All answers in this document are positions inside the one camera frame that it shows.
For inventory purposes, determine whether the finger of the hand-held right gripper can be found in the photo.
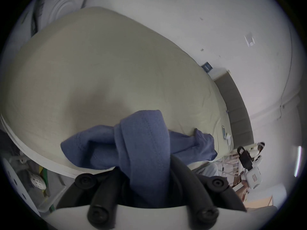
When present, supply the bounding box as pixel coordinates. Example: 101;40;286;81
237;146;254;170

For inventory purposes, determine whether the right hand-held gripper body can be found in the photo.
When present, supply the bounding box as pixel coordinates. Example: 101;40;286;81
242;142;266;191

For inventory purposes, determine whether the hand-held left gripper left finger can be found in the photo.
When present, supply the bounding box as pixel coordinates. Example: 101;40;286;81
56;167;131;230

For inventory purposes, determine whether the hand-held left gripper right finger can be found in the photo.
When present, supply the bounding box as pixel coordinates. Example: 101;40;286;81
168;155;247;225

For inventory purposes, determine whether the blue shirt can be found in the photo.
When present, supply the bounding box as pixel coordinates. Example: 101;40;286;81
60;110;218;208

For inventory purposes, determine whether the person's right hand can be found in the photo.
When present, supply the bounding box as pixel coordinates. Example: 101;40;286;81
236;180;251;202

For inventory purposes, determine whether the grey padded headboard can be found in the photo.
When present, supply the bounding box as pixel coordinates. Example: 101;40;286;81
214;72;255;148

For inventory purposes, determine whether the white perforated clog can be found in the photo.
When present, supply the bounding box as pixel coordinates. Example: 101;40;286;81
29;172;47;191

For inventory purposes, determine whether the bed with beige sheet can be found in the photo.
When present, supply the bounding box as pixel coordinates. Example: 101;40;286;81
0;7;234;180

